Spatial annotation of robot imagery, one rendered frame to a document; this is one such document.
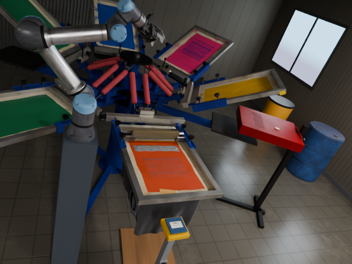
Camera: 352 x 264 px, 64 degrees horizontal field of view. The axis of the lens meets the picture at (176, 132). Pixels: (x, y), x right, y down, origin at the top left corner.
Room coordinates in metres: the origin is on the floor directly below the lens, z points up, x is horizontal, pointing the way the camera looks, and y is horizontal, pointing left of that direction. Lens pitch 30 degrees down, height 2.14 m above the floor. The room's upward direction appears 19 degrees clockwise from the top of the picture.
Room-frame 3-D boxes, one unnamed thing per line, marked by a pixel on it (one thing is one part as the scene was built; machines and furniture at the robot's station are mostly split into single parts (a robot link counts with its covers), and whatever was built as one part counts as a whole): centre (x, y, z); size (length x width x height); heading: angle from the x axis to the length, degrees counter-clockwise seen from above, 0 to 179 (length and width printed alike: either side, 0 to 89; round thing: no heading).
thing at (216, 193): (1.63, 0.03, 0.97); 0.79 x 0.58 x 0.04; 31
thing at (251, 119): (2.57, -0.84, 1.06); 0.61 x 0.46 x 0.12; 91
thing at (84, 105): (1.27, 0.50, 1.37); 0.13 x 0.12 x 0.14; 26
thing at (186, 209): (1.38, -0.13, 0.74); 0.45 x 0.03 x 0.43; 121
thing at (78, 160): (1.27, 0.50, 0.60); 0.18 x 0.18 x 1.20; 27
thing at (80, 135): (1.27, 0.50, 1.25); 0.15 x 0.15 x 0.10
